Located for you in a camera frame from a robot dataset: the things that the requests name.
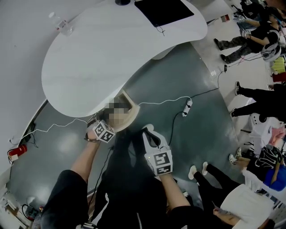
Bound person's black shirt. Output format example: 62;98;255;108
41;170;205;229

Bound white power strip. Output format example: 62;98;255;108
182;98;193;117

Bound white power cable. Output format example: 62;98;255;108
8;96;192;144

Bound person's right forearm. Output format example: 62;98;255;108
159;174;190;208

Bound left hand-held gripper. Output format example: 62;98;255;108
85;120;116;143

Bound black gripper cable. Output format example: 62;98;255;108
87;145;114;202

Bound person's black trousers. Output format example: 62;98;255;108
100;131;166;193

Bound person's left forearm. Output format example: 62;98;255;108
70;138;101;183

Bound clear plastic water bottle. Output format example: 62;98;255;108
49;12;74;36

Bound wooden drawer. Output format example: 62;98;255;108
104;93;141;133

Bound black charger cable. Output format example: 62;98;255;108
189;64;228;100

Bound black floor cable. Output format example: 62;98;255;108
168;111;185;146

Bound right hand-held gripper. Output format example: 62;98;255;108
142;129;173;176

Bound red fire extinguisher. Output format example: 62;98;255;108
7;144;27;161

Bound black flat pad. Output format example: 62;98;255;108
134;0;195;36

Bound white kidney-shaped desk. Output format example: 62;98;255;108
41;0;208;118

